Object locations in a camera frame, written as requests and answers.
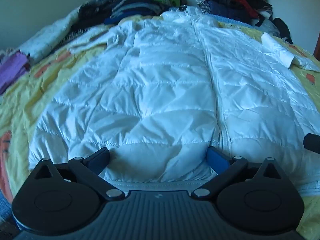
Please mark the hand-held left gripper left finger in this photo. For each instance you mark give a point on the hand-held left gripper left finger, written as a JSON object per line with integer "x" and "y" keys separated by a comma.
{"x": 98, "y": 161}

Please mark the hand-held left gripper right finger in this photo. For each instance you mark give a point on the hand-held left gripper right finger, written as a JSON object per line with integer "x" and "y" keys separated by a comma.
{"x": 217, "y": 160}

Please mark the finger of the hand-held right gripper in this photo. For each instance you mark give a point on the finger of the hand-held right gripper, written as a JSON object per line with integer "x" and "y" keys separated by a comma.
{"x": 312, "y": 142}

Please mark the white puffer jacket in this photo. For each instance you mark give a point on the white puffer jacket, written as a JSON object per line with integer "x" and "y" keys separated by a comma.
{"x": 162, "y": 92}

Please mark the dark clothes pile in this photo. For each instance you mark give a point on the dark clothes pile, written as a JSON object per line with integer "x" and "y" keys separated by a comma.
{"x": 95, "y": 11}

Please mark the yellow printed blanket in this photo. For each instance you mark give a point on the yellow printed blanket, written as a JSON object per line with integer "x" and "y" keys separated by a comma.
{"x": 25, "y": 100}

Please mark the black backpack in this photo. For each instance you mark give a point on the black backpack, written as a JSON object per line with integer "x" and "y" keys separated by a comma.
{"x": 282, "y": 28}

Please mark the light blue printed bag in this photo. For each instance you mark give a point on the light blue printed bag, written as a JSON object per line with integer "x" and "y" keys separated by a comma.
{"x": 270, "y": 27}

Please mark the purple cloth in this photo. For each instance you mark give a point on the purple cloth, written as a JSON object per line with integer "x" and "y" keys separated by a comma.
{"x": 12, "y": 67}

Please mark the zebra striped cloth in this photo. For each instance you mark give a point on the zebra striped cloth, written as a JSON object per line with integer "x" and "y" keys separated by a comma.
{"x": 72, "y": 36}

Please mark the white patterned quilt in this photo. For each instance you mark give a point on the white patterned quilt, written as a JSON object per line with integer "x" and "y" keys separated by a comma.
{"x": 45, "y": 37}

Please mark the light blue knitted cloth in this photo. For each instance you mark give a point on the light blue knitted cloth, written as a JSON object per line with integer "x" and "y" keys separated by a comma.
{"x": 232, "y": 20}

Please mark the navy puffer jacket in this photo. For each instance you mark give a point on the navy puffer jacket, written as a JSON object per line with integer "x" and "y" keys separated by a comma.
{"x": 225, "y": 10}

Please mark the houndstooth garment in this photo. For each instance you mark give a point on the houndstooth garment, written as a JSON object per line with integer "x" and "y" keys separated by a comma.
{"x": 203, "y": 6}

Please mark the stack of striped dark sweaters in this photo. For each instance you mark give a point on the stack of striped dark sweaters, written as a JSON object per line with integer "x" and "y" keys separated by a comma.
{"x": 135, "y": 7}

